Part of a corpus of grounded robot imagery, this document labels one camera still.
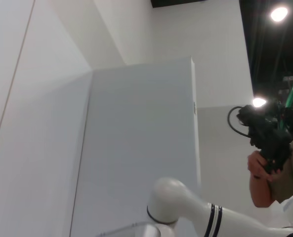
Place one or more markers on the person in tan shirt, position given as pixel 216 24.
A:
pixel 289 177

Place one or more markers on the bare operator forearm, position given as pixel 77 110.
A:
pixel 260 192

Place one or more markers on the black handheld teleoperation controller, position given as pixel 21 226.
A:
pixel 269 143

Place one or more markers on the bare operator hand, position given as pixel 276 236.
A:
pixel 257 165

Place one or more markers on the round ceiling spotlight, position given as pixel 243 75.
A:
pixel 258 102
pixel 279 14

